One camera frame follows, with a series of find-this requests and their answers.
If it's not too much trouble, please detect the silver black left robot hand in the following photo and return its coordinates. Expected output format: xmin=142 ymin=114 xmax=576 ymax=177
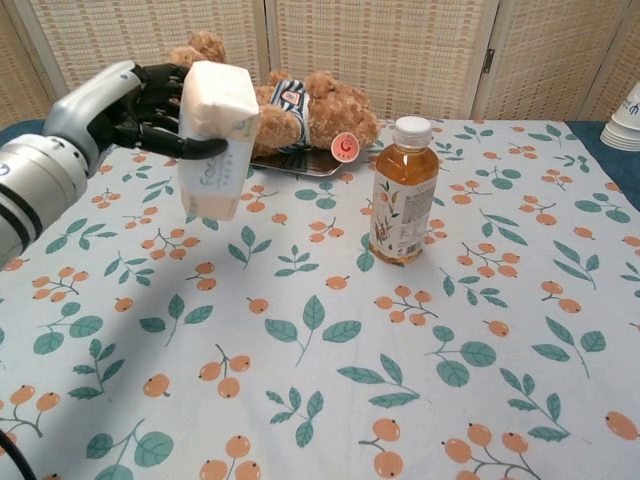
xmin=43 ymin=60 xmax=230 ymax=174

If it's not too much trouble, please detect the white tissue pack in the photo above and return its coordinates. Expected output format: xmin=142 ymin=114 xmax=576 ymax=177
xmin=177 ymin=60 xmax=261 ymax=221

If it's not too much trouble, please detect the floral tablecloth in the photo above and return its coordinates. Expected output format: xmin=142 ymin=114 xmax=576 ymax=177
xmin=0 ymin=118 xmax=640 ymax=480

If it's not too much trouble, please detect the metal tray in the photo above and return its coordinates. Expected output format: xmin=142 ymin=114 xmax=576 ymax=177
xmin=248 ymin=144 xmax=371 ymax=180

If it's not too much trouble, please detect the brown teddy bear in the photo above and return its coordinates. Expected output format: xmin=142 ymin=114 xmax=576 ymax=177
xmin=167 ymin=30 xmax=380 ymax=156

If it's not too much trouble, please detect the woven folding screen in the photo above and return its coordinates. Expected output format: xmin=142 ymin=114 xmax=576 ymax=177
xmin=0 ymin=0 xmax=640 ymax=124

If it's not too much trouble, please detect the tea bottle with white cap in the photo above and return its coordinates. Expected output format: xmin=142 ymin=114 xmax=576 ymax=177
xmin=368 ymin=115 xmax=441 ymax=265

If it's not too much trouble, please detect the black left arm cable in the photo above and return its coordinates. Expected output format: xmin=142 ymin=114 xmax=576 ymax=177
xmin=0 ymin=429 xmax=37 ymax=480

